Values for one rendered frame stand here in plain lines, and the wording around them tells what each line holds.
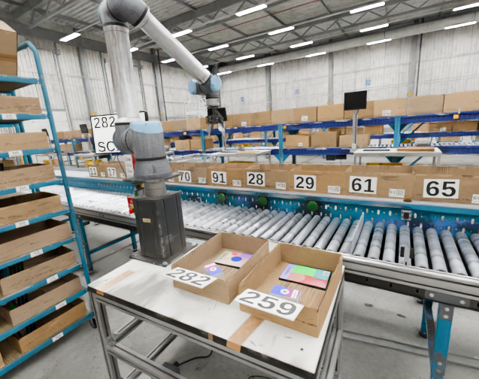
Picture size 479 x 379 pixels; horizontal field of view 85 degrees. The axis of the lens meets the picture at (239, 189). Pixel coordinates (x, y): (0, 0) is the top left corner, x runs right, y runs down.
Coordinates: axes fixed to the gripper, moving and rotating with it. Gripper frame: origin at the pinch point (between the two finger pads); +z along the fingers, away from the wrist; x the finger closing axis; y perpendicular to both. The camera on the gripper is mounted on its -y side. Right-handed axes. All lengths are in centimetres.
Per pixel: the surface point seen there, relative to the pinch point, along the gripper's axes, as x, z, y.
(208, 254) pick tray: 28, 56, 64
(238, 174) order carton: 1.1, 33.2, -28.6
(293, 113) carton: -70, -25, -491
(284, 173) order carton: 42, 31, -25
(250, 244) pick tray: 46, 53, 53
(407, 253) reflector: 114, 52, 41
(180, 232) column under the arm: 8, 48, 61
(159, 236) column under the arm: 7, 45, 74
